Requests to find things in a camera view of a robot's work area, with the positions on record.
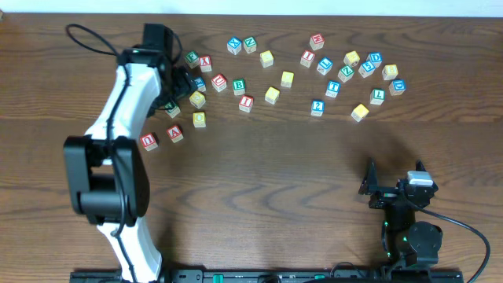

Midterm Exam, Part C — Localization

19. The blue P block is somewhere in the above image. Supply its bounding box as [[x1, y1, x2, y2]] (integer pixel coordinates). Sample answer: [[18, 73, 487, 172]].
[[194, 77, 206, 92]]

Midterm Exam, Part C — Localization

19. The red Y block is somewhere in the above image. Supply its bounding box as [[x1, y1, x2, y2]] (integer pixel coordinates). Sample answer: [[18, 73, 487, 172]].
[[199, 56, 212, 72]]

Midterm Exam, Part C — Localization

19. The yellow block near I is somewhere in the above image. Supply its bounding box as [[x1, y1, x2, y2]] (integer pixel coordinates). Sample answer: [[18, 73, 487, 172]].
[[265, 86, 280, 105]]

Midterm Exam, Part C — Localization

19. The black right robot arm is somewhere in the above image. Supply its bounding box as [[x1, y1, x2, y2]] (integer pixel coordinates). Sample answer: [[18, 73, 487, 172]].
[[358, 160, 443, 268]]

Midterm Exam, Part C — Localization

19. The blue L block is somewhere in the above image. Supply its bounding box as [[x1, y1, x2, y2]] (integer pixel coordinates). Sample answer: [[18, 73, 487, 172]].
[[317, 57, 333, 75]]

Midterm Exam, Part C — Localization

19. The red U block lower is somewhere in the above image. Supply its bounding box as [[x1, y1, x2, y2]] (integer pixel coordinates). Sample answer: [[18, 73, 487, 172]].
[[140, 133, 158, 151]]

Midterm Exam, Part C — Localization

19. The yellow 8 block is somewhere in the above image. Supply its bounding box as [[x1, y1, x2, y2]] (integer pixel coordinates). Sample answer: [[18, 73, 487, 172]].
[[382, 64, 398, 81]]

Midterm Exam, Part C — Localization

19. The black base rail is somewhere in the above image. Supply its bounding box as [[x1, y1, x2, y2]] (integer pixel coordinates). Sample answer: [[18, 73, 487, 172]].
[[69, 268, 465, 283]]

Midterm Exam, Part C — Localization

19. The green J block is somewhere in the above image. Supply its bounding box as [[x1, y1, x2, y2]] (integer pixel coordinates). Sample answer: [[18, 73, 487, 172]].
[[184, 50, 200, 69]]

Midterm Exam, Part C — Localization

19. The yellow G block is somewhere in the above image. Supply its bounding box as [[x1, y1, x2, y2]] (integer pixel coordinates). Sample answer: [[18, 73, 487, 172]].
[[189, 90, 206, 108]]

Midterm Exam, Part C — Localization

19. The yellow block with ball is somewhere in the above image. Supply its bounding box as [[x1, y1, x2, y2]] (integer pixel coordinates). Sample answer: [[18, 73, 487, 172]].
[[343, 50, 360, 68]]

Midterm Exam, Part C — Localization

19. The yellow block far centre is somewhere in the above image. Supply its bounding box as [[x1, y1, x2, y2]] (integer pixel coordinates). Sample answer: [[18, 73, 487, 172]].
[[260, 50, 274, 68]]

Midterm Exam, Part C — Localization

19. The green N block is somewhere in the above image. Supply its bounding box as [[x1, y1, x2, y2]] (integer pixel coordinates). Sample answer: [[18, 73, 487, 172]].
[[243, 36, 257, 53]]

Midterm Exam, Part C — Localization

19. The blue 2 block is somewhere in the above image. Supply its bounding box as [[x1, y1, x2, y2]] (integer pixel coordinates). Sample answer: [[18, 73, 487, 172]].
[[310, 100, 325, 116]]

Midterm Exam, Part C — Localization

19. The green 7 block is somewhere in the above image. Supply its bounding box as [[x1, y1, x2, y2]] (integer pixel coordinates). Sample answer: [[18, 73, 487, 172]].
[[369, 89, 386, 105]]

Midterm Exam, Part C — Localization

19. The green B block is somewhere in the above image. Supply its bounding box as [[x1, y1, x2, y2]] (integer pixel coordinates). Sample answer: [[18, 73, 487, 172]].
[[233, 79, 246, 96]]

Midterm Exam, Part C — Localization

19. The red A block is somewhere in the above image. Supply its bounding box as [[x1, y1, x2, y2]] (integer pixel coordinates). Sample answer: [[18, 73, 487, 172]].
[[167, 125, 184, 143]]

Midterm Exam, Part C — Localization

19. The red I block lower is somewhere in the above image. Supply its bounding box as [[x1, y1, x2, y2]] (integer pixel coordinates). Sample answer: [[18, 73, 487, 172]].
[[239, 95, 254, 112]]

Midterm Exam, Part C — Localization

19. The green Z block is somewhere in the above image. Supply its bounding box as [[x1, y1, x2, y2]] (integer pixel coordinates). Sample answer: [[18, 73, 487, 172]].
[[338, 65, 354, 83]]

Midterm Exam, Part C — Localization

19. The blue X block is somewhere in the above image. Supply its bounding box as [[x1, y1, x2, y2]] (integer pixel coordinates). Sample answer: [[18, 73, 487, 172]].
[[226, 37, 242, 55]]

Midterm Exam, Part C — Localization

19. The red I block upper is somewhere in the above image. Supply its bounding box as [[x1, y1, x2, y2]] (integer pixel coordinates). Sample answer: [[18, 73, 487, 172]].
[[300, 50, 315, 68]]

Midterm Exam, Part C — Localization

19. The red block far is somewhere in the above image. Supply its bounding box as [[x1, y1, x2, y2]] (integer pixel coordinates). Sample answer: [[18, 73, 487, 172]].
[[310, 33, 325, 51]]

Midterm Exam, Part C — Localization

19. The blue 5 block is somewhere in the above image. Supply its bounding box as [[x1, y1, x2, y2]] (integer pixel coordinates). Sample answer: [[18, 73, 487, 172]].
[[358, 61, 376, 78]]

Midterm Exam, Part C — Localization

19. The blue T block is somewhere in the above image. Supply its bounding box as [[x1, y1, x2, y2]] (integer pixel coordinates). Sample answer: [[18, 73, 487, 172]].
[[325, 80, 340, 98]]

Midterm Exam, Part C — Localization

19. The green R block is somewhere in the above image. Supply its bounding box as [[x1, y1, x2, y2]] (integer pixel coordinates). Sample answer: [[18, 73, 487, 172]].
[[163, 101, 181, 119]]

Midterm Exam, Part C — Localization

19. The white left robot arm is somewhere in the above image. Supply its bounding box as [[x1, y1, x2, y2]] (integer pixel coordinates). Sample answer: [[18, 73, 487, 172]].
[[64, 48, 195, 282]]

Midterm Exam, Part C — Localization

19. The yellow block middle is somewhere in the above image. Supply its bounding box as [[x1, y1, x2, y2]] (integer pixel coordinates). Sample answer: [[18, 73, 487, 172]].
[[281, 71, 294, 88]]

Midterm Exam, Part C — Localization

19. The blue D block right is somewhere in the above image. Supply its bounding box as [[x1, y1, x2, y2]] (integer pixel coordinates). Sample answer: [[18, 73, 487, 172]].
[[389, 79, 406, 96]]

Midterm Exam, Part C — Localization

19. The red i block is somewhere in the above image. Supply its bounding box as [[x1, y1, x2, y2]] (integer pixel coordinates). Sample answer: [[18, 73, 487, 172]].
[[239, 95, 254, 112], [300, 50, 315, 68]]

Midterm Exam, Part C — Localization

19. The red u block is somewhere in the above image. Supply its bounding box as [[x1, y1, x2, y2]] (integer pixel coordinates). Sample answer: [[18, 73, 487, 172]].
[[140, 133, 158, 151], [211, 74, 227, 92]]

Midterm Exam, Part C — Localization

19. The yellow O block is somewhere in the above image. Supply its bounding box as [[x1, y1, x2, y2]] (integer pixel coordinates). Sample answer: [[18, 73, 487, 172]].
[[193, 112, 206, 128]]

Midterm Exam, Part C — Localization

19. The blue D block far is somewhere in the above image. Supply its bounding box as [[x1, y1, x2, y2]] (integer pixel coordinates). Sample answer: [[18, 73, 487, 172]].
[[366, 52, 383, 68]]

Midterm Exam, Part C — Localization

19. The blue d block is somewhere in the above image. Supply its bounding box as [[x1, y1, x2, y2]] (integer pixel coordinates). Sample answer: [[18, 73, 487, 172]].
[[389, 79, 406, 96], [366, 52, 383, 68]]

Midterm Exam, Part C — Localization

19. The yellow K block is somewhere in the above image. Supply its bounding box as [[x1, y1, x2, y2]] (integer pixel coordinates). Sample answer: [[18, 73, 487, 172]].
[[351, 104, 369, 122]]

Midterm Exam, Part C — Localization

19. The red U block upper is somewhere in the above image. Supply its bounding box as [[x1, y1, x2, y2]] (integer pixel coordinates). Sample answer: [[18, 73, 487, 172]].
[[211, 74, 227, 92]]

